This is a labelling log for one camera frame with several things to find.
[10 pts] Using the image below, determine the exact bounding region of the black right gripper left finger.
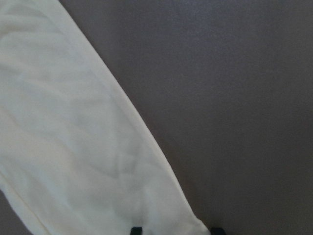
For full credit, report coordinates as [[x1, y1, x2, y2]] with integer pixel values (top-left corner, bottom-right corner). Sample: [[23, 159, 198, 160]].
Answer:
[[131, 227, 143, 235]]

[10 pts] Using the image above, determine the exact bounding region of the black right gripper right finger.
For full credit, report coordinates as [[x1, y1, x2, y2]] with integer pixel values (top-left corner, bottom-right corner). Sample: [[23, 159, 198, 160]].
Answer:
[[210, 227, 226, 235]]

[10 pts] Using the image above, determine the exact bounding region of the cream long-sleeve printed shirt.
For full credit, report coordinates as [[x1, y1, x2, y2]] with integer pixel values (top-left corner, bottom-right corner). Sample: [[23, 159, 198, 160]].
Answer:
[[0, 0, 209, 235]]

